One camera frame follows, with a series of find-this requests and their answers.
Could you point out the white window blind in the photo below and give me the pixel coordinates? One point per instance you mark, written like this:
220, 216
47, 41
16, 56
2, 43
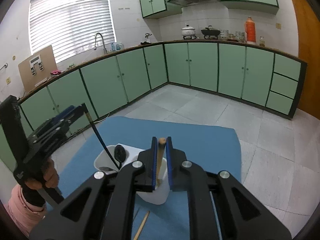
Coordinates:
72, 22

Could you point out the person's left hand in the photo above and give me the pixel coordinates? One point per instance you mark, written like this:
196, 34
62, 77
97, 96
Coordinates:
50, 173

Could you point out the black wok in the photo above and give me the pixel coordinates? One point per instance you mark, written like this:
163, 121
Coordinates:
210, 32

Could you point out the stack of bowls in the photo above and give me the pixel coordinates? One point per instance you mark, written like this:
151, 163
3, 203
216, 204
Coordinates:
224, 35

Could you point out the brown cardboard board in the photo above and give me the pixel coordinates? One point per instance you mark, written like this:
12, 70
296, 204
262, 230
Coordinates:
27, 77

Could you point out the orange thermos flask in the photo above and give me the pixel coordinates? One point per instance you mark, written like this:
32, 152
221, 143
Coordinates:
250, 32

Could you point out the blue tablecloth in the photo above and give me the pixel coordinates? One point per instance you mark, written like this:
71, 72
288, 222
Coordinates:
200, 142

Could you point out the black plastic spoon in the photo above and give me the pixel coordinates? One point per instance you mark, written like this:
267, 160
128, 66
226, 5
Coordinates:
120, 153

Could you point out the white two-compartment utensil holder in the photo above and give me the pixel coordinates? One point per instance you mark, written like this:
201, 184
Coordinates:
105, 158

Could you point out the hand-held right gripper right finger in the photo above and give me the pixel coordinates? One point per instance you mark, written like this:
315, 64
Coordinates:
168, 165

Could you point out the green base cabinets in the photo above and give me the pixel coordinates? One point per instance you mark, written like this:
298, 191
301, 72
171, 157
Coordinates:
100, 85

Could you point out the bottles beside sink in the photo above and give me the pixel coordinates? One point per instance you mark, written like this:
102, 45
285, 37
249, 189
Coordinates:
117, 47

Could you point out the white cooking pot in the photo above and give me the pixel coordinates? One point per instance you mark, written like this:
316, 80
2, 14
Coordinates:
188, 31

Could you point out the patterned bowls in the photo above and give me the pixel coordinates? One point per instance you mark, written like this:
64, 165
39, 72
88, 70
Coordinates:
240, 36

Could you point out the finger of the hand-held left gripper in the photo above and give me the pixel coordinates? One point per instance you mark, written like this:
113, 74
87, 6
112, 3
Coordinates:
68, 108
72, 117

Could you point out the steel kitchen faucet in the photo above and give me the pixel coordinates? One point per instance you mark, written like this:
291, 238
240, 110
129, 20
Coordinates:
103, 42

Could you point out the steel kettle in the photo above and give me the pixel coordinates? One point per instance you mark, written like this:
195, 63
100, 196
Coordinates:
148, 38

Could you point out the red cloth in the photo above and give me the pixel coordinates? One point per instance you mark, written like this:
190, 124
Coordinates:
55, 72

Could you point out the oil bottle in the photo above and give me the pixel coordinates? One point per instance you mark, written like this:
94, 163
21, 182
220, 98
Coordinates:
262, 42

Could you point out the dark blue chopstick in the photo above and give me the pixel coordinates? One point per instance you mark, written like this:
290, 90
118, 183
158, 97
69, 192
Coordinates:
100, 137

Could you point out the person's left forearm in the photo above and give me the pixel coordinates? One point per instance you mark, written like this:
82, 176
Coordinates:
22, 210

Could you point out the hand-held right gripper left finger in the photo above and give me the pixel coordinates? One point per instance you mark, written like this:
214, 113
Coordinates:
154, 160

